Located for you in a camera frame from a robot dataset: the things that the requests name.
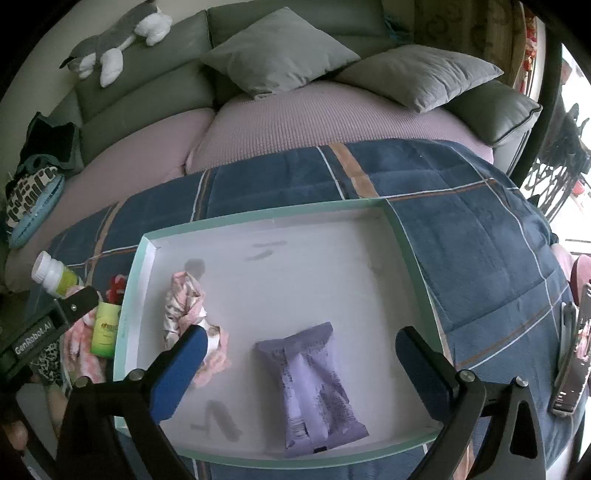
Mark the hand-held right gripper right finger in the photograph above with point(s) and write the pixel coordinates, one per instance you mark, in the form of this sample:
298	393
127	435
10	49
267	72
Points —
420	369

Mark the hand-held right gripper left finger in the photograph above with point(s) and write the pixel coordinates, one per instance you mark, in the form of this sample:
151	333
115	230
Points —
178	374

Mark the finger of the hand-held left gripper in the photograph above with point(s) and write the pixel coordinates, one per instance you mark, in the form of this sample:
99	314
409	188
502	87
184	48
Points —
81	302

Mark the leopard print cloth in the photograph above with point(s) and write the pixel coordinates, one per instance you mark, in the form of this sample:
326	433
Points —
51	364

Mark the green tube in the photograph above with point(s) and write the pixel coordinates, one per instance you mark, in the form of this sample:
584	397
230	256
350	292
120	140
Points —
106	330

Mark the pink floral cloth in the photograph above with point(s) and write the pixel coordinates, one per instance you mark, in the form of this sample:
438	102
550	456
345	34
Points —
85	364

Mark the pink floral scarf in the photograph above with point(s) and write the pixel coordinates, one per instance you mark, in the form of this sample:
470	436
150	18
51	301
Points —
184	300

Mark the glass tray with items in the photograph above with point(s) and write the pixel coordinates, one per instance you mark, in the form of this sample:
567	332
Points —
300	286

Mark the person's left hand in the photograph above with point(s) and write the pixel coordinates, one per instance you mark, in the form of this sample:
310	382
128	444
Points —
16	436

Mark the red white scrunchie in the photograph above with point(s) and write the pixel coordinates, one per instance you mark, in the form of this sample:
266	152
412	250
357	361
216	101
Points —
115	287

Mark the white pill bottle green label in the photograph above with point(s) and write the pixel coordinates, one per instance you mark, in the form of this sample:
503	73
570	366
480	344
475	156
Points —
46	270

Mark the blue oval pillow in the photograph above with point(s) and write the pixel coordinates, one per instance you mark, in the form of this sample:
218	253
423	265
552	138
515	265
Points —
37	221

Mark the purple wipes packet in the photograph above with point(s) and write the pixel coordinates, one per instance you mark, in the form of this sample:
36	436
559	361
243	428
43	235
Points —
309	387

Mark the black white patterned pillow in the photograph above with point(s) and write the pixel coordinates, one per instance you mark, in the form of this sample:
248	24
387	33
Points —
25	194

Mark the blue plaid blanket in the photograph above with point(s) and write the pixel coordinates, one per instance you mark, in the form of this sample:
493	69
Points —
461	230

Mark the pink sofa seat cover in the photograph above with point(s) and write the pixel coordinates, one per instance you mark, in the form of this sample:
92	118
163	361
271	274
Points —
115	157
323	124

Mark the dark teal bag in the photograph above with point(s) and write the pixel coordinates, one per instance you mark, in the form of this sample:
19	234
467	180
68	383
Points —
51	138

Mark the dark pink round object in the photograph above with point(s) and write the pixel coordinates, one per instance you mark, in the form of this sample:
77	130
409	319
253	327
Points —
581	274

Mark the grey-green sofa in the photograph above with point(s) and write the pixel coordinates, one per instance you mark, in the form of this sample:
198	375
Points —
138	92

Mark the black iron railing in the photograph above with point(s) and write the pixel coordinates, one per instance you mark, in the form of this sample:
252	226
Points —
554	175

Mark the grey white plush cat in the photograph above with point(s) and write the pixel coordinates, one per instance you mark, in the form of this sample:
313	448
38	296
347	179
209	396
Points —
115	41

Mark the dark cushion with piping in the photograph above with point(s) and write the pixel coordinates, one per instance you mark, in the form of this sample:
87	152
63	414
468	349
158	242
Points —
498	115

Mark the grey square cushion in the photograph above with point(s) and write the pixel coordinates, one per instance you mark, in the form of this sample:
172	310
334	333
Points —
277	50
415	76

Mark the beige patterned curtain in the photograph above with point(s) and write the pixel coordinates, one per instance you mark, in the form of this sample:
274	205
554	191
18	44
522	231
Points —
461	27

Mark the dark window frame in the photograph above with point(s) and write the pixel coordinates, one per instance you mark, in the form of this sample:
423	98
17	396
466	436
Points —
549	92

